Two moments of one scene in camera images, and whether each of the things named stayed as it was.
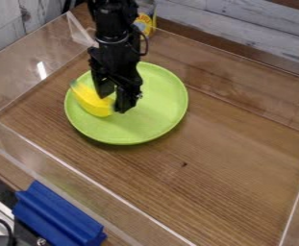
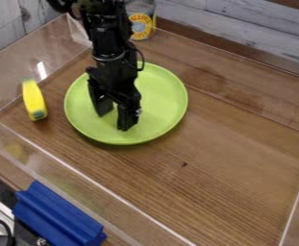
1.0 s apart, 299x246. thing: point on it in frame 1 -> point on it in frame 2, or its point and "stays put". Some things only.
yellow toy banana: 96,106 -> 33,99
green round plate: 156,112 stays put
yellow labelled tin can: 147,19 stays put
